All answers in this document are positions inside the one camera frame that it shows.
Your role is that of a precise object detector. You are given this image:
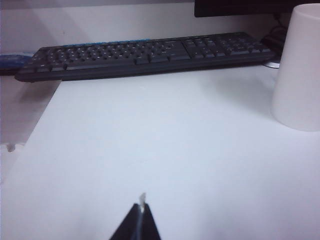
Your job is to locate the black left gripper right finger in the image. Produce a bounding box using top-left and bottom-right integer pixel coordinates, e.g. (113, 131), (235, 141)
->
(138, 192), (163, 240)

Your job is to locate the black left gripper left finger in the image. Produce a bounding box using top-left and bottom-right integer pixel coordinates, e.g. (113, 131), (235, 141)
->
(108, 203), (141, 240)

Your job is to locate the white cup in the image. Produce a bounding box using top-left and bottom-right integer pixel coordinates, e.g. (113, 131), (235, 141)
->
(271, 2), (320, 132)

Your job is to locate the white board mat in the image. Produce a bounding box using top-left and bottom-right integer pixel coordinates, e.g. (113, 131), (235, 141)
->
(0, 66), (320, 240)

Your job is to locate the black computer keyboard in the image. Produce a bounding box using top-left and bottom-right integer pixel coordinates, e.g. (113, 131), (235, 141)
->
(14, 31), (277, 83)

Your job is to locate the blue tissue pack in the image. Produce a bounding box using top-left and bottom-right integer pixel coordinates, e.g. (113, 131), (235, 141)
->
(0, 51), (35, 76)

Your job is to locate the silver monitor stand base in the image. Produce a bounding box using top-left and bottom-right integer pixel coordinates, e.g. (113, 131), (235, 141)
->
(263, 59), (281, 69)

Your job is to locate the black computer monitor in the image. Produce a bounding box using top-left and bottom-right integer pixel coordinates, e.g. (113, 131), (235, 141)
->
(194, 0), (320, 18)

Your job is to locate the black cable bundle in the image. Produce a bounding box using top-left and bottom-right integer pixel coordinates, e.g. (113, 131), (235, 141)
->
(259, 12), (291, 53)

